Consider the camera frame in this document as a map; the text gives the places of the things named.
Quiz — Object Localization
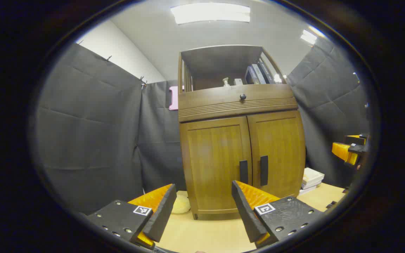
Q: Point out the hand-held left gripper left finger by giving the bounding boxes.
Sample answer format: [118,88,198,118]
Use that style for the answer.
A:
[86,183,177,251]

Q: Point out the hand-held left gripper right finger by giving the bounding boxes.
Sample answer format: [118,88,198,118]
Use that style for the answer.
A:
[231,180,324,249]

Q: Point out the wooden shoe cabinet door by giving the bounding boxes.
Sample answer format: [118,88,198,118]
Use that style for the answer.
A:
[180,117,253,215]
[247,111,307,199]

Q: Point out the wooden double-door shoe cabinet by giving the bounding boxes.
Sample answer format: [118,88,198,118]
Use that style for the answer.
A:
[178,45,307,221]

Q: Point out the pale yellow soft object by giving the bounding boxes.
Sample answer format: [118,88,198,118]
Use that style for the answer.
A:
[172,195,191,214]

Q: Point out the black backdrop cloth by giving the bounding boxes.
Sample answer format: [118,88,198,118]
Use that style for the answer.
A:
[36,37,370,215]

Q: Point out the wooden drawer with black knob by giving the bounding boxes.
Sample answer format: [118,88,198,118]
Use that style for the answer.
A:
[178,84,298,123]

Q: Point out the large ceiling light panel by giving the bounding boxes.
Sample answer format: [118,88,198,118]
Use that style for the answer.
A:
[170,3,251,25]

